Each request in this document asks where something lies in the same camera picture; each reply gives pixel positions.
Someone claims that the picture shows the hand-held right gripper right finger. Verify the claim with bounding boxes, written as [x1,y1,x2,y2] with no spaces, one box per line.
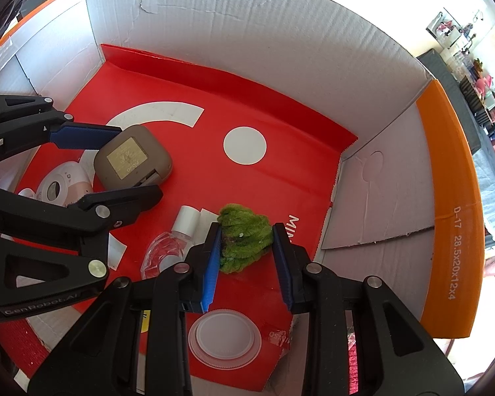
[272,223,465,396]

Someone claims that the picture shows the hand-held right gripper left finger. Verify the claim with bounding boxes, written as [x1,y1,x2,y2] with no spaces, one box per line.
[27,222,223,396]

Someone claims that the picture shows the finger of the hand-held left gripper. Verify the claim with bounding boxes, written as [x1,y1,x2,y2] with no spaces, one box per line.
[0,183,164,311]
[0,96,123,162]

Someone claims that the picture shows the pink white round case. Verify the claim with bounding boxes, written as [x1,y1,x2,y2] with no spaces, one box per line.
[36,160,95,207]

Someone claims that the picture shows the green fuzzy toy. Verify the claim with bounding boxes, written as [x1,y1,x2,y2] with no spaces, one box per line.
[216,203,274,275]

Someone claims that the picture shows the taupe square case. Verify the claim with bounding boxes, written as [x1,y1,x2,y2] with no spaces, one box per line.
[93,124,174,192]

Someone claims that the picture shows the small clear bottle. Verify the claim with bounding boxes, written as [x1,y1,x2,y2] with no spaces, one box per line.
[140,205,201,281]

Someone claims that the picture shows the cardboard box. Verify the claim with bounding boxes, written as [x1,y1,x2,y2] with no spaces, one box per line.
[0,0,485,394]

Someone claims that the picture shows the clear plastic lid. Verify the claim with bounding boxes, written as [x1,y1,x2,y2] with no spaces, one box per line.
[187,309,261,370]

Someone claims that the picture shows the row of cosmetics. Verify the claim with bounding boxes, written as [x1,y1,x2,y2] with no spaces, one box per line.
[427,8,495,141]

